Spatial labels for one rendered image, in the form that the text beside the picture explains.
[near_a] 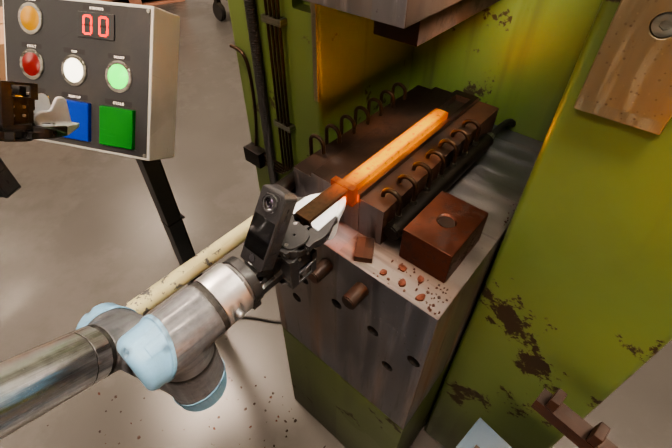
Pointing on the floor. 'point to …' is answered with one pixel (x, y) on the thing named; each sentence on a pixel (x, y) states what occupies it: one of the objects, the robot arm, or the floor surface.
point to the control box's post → (154, 178)
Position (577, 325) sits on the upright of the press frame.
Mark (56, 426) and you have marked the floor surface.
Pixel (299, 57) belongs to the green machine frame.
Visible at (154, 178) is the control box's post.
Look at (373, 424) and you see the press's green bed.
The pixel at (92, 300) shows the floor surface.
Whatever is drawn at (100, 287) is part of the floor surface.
